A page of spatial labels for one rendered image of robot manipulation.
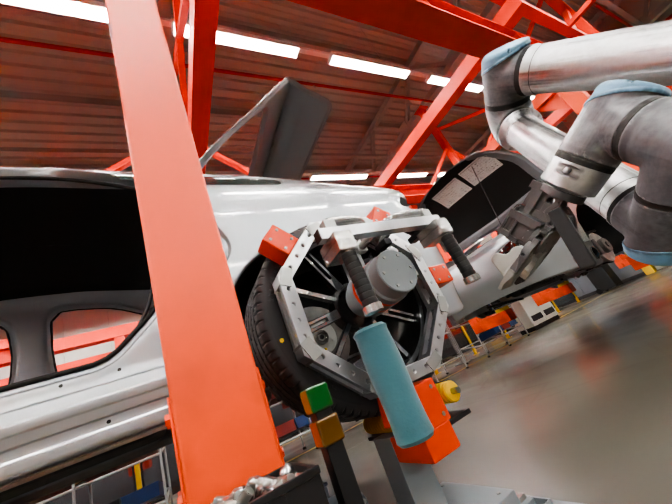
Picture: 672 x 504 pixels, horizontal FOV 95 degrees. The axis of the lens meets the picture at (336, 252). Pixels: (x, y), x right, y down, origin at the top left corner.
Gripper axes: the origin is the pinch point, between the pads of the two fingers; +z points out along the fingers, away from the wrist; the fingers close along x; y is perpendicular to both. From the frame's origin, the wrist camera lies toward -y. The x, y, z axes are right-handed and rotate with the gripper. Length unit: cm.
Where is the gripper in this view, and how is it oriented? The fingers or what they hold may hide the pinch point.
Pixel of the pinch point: (514, 284)
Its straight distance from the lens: 73.4
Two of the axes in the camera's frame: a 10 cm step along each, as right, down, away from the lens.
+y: -5.2, -5.5, 6.5
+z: -2.5, 8.3, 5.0
